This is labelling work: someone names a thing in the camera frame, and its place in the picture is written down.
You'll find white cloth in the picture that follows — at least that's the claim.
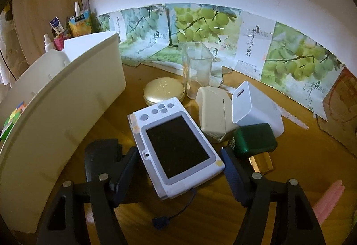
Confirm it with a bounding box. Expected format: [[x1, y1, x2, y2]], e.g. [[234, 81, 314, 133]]
[[0, 22, 17, 86]]

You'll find green grape print sheet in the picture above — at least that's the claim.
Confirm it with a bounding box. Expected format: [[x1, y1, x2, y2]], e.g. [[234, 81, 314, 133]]
[[234, 12, 345, 120], [120, 5, 169, 56], [166, 3, 243, 67], [96, 11, 122, 43]]

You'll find cartoon face cardboard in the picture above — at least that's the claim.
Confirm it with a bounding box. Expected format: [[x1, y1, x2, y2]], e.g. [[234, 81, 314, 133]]
[[315, 66, 357, 151]]

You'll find white charger block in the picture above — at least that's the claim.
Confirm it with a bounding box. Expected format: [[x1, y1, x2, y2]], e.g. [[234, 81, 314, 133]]
[[231, 80, 285, 138]]

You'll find dark green charger block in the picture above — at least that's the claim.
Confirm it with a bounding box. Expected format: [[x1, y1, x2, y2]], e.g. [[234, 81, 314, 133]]
[[227, 123, 278, 174]]

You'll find beige charger block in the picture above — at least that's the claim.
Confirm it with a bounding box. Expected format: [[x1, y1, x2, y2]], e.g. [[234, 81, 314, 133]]
[[195, 86, 233, 142]]

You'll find blue white tube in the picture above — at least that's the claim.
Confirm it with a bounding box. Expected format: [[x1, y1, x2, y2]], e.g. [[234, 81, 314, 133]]
[[50, 17, 65, 37]]

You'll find white plastic organizer tray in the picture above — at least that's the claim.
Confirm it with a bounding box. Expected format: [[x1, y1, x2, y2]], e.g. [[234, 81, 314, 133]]
[[0, 31, 127, 234]]

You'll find clear plastic cup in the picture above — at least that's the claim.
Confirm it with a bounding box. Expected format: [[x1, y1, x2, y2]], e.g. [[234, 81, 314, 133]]
[[178, 41, 213, 100]]

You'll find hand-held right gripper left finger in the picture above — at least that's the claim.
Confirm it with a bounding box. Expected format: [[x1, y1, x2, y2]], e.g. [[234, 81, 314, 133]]
[[36, 147, 139, 245]]

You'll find colourful puzzle cube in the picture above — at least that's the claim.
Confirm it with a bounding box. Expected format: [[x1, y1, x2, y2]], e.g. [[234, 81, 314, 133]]
[[0, 101, 27, 142]]

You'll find white plastic bottle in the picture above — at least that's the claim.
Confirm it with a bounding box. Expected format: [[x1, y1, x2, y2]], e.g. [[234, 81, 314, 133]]
[[43, 34, 56, 53]]

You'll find yellow fruit print pouch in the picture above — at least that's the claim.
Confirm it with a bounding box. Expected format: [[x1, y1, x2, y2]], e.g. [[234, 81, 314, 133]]
[[68, 11, 92, 37]]

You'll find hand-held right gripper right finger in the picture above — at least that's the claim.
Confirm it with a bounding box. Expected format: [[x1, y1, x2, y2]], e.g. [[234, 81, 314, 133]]
[[220, 146, 327, 245]]

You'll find white paper strip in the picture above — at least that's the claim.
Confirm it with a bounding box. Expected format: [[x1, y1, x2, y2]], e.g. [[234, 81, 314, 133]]
[[279, 107, 310, 130]]

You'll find white handheld screen device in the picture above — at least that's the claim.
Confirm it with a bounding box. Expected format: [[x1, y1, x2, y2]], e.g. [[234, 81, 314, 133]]
[[128, 97, 226, 227]]

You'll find gold round compact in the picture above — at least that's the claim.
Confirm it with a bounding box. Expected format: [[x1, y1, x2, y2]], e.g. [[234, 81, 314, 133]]
[[143, 77, 185, 106]]

